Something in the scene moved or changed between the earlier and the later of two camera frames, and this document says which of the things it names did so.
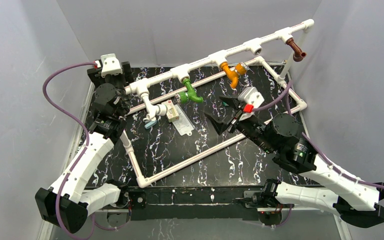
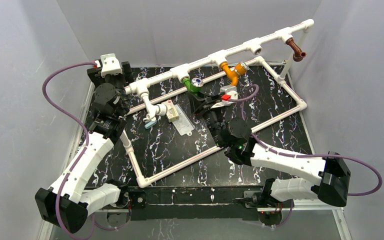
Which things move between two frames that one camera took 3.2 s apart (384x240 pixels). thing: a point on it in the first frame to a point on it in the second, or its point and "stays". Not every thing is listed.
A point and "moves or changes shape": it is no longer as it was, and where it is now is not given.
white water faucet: x=160 y=109 stays
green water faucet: x=191 y=94 moves or changes shape
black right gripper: x=221 y=127 to x=208 y=99
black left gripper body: x=120 y=81 stays
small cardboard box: x=171 y=113 stays
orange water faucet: x=240 y=69 stays
